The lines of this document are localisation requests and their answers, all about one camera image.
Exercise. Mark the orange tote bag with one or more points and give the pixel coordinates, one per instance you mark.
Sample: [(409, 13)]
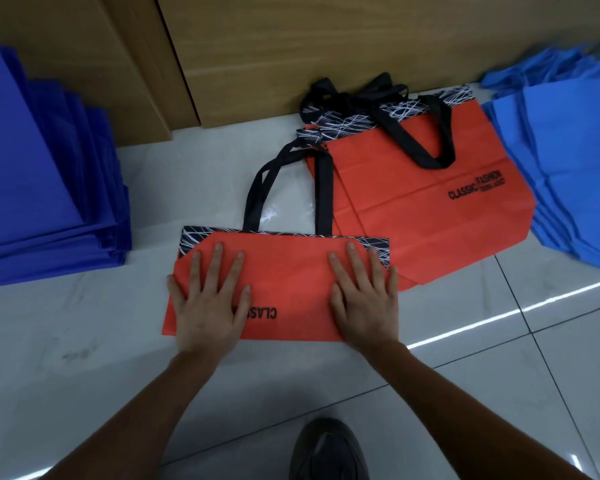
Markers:
[(290, 274)]

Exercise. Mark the person's right forearm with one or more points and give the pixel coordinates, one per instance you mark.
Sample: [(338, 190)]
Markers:
[(460, 409)]

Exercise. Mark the person's right hand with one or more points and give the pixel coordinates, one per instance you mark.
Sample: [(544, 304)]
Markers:
[(370, 317)]

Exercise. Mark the stack of light blue bags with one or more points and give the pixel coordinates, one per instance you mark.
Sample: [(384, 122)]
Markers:
[(570, 144)]

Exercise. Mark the person's right little finger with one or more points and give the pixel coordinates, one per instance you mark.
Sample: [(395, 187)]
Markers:
[(393, 284)]

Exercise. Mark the pile of orange tote bags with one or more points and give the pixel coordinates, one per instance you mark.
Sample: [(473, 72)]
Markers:
[(430, 219)]

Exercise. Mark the person's left thumb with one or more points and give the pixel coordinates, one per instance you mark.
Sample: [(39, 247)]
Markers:
[(244, 305)]

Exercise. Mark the person's black shoe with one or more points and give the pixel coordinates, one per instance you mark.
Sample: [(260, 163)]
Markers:
[(326, 454)]

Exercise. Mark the person's left forearm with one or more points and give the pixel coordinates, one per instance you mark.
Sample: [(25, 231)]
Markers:
[(145, 419)]

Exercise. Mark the person's right thumb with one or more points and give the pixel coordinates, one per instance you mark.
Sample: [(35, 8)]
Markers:
[(337, 303)]

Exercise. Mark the stack of dark blue bags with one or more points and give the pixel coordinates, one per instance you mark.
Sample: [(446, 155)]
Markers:
[(20, 169)]

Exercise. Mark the person's right middle finger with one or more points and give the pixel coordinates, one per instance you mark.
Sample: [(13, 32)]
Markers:
[(358, 264)]

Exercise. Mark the person's left hand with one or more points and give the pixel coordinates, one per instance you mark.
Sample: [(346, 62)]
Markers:
[(205, 319)]

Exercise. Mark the person's left middle finger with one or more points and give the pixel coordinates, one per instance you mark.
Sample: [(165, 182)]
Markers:
[(216, 267)]

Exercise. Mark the wooden cabinet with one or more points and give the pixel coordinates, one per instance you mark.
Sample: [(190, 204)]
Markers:
[(70, 54), (380, 39)]

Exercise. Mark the person's left little finger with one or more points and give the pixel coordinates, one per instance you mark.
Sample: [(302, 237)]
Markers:
[(175, 293)]

